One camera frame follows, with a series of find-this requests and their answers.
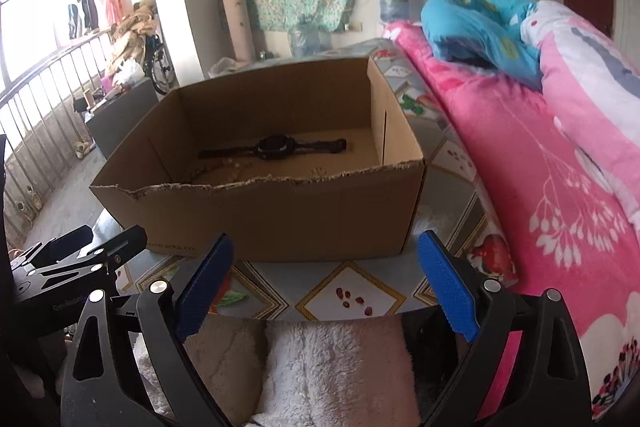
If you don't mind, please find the black wrist watch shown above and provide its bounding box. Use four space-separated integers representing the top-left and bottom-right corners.
198 134 347 160

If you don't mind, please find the dark grey cabinet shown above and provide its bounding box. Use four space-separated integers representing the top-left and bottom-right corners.
86 78 160 159

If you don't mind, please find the pile of clothes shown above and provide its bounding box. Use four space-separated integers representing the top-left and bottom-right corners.
101 0 158 93

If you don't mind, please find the black wheelchair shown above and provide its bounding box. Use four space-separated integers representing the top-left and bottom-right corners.
142 34 176 95

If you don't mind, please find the blue plush blanket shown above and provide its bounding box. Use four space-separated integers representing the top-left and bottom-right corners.
421 0 542 91

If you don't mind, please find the fruit pattern bed sheet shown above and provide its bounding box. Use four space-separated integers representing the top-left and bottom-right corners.
91 39 516 321

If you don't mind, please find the white fluffy blanket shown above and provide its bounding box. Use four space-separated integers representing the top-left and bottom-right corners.
131 313 424 427

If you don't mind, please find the brown cardboard box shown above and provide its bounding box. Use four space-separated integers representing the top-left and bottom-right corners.
91 57 426 262

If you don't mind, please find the metal balcony railing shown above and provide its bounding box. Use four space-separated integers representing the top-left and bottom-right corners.
1 30 112 248

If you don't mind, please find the clear water bottle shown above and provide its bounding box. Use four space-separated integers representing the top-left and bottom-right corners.
288 14 331 58

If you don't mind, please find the blue water jug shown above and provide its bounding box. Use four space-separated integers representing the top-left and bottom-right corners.
380 0 410 24

